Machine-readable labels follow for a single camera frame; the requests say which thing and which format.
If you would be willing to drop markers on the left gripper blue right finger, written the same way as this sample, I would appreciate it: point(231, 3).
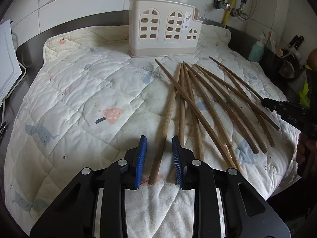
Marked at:
point(178, 161)

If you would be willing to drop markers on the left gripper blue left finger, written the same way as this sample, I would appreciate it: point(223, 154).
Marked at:
point(139, 160)

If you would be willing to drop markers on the black utensil pot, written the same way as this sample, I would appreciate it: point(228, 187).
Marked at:
point(285, 67)

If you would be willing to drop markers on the white quilted patterned mat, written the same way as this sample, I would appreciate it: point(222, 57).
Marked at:
point(90, 103)

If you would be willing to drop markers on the wooden spoon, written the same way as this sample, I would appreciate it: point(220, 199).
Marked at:
point(279, 52)

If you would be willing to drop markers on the teal soap dispenser bottle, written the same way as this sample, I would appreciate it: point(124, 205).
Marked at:
point(257, 50)

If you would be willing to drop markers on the white plastic rice spoon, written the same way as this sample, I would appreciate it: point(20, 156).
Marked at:
point(272, 41)

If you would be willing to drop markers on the cream house-shaped utensil holder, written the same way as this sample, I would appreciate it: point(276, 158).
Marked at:
point(161, 28)

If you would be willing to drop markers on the metal wall valve right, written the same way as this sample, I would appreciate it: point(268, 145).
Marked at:
point(242, 16)

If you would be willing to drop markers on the wall valve red knob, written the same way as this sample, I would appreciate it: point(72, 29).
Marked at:
point(221, 4)

